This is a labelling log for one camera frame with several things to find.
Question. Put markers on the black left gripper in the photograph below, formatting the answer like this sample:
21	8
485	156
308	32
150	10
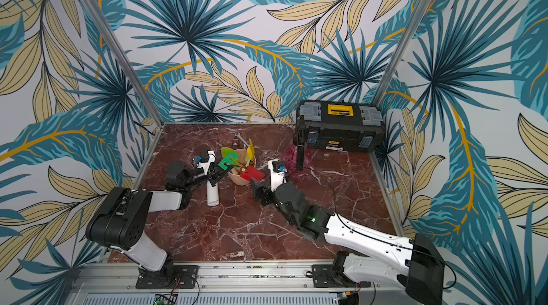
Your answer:
214	173

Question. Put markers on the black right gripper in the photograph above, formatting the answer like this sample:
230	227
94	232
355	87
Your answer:
263	194

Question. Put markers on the green toy rake wooden handle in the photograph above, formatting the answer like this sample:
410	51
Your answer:
229	161

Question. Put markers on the terracotta plastic flower pot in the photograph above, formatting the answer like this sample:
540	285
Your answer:
244	161

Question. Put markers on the red toy shovel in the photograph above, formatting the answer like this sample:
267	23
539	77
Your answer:
250	172

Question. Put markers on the white trigger spray bottle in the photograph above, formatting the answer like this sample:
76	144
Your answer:
212	193

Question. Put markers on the yellow toy shovel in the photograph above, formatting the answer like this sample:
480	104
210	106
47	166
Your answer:
251	151

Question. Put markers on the pink pressure spray bottle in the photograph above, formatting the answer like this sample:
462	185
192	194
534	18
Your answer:
290	157

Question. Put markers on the green toy trowel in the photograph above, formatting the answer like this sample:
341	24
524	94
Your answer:
226	153

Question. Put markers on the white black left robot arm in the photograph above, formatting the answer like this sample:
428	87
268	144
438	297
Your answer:
119	223

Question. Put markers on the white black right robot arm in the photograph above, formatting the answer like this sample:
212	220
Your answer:
414	265

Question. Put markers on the silver open-end wrench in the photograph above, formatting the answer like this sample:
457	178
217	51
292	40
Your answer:
245	143

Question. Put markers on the black deli toolbox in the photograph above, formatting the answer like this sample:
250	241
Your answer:
338	126

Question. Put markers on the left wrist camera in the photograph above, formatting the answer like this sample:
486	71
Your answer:
205	161

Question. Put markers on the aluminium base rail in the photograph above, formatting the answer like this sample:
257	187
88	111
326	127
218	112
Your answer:
262	282

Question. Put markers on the aluminium corner post left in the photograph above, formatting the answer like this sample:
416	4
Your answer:
104	29

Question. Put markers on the aluminium corner post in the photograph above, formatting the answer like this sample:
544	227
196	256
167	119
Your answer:
408	32
104	29

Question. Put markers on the aluminium corner post right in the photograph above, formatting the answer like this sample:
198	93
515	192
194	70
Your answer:
408	32

